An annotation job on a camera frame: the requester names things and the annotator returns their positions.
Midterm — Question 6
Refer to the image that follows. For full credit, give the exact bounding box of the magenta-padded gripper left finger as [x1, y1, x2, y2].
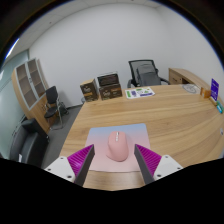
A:
[43, 143, 96, 187]

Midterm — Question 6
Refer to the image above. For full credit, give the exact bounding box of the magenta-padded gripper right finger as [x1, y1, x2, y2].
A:
[133, 143, 184, 185]

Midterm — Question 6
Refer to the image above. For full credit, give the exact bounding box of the pink computer mouse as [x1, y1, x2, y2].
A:
[106, 130, 130, 163]

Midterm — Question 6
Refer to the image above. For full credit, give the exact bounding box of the pink and blue mouse pad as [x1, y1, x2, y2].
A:
[83, 123, 152, 173]

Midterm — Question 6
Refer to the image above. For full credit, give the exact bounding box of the black leather sofa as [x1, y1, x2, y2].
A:
[9, 118, 50, 168]

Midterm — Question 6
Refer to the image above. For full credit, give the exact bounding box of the white printed leaflet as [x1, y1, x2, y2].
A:
[124, 86, 156, 100]

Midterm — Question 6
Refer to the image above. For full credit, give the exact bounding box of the tall brown cardboard box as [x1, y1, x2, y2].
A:
[79, 78, 100, 103]

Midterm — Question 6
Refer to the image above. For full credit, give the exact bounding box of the black visitor chair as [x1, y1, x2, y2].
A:
[43, 85, 69, 130]

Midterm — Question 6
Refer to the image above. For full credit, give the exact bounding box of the wide brown cardboard box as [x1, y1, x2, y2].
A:
[98, 83, 123, 101]

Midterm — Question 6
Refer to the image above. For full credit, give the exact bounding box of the round white disc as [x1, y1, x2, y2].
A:
[181, 83, 202, 94]

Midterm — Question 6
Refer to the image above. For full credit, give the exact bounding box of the black mesh office chair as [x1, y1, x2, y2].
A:
[126, 59, 171, 89]

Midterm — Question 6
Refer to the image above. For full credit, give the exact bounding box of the dark flat cardboard box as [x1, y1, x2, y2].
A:
[96, 71, 120, 88]

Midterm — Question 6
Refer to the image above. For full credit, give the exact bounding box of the wooden shelf cabinet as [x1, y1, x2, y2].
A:
[11, 58, 51, 134]

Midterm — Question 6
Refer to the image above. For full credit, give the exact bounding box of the small tan box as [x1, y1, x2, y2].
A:
[209, 96, 219, 107]

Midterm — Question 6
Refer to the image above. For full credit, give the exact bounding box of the blue packet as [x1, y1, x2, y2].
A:
[215, 101, 224, 115]

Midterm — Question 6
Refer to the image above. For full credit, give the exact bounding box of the orange wooden box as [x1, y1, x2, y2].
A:
[200, 87, 212, 99]

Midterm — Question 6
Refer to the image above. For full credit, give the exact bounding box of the purple sign stand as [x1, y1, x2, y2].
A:
[210, 78, 220, 102]

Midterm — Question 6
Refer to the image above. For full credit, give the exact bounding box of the ceiling light panel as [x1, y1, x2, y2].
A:
[4, 38, 20, 60]

